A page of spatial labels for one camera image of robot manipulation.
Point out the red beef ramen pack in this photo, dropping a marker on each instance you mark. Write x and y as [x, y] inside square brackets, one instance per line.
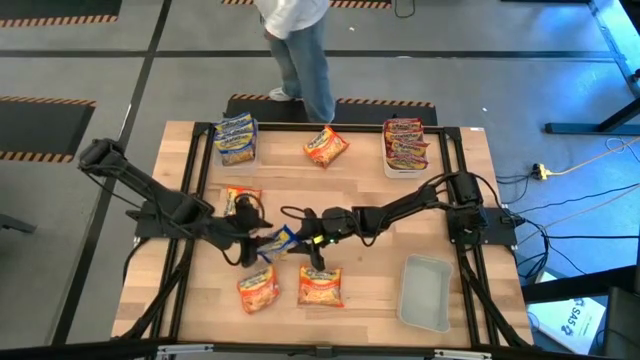
[404, 136]
[402, 123]
[407, 147]
[406, 162]

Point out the person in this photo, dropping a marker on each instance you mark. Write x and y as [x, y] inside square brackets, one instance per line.
[295, 50]

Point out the black desk frame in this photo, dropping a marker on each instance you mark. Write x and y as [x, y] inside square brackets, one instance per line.
[575, 128]

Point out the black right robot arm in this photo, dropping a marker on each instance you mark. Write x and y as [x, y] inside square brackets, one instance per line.
[400, 207]

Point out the black beam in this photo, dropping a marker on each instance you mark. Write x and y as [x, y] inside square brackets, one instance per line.
[575, 287]

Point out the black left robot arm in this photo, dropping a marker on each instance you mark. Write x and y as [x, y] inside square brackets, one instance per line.
[135, 180]

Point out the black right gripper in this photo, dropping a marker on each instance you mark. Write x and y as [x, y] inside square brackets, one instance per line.
[337, 225]

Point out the black striped-edge floor mat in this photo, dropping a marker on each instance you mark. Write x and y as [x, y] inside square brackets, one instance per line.
[380, 114]
[40, 130]
[50, 7]
[360, 3]

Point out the white bin with red label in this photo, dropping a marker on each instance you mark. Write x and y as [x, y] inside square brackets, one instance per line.
[400, 173]

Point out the translucent white bin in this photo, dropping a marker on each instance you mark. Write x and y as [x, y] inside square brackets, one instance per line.
[237, 170]

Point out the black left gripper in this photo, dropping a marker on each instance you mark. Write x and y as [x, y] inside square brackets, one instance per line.
[240, 232]

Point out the blue soy ramen pack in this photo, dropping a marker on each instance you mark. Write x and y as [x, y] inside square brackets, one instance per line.
[232, 121]
[279, 244]
[237, 152]
[235, 134]

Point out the black rig bar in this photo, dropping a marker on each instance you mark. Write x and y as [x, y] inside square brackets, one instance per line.
[75, 350]

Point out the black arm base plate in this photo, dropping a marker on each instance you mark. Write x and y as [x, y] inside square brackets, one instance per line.
[142, 231]
[500, 237]

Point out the silver bracket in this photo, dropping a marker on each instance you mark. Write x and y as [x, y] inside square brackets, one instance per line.
[462, 354]
[185, 350]

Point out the dark grey box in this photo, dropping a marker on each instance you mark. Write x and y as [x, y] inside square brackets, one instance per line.
[622, 325]

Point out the grey plastic bin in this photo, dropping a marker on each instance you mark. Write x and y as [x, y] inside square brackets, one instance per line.
[425, 295]

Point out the black stand foot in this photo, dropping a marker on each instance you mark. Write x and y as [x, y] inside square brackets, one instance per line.
[17, 225]

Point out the white SA5 sign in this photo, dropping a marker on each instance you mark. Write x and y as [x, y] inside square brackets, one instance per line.
[570, 320]

